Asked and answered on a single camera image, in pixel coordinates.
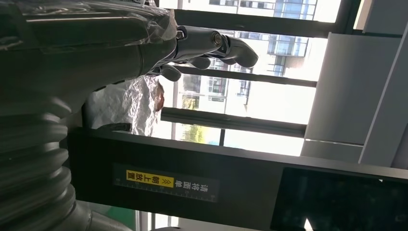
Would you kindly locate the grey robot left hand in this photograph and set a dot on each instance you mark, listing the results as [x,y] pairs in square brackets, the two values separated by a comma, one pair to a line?
[79,47]

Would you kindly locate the crumpled grey parcel bag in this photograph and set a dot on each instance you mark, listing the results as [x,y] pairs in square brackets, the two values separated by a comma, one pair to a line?
[127,102]

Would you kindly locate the black inbound scanner machine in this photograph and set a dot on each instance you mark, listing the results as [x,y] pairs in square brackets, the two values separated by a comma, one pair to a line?
[239,178]

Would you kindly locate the green tree outside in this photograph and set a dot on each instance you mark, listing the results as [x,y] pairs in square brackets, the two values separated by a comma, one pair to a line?
[194,134]

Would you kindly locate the black yellow label sticker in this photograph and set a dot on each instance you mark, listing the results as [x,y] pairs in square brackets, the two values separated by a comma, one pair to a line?
[165,183]

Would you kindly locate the office building outside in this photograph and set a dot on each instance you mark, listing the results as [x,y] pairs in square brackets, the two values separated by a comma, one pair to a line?
[287,47]

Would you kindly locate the dark window frame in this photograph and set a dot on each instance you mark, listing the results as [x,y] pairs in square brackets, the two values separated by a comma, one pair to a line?
[239,122]

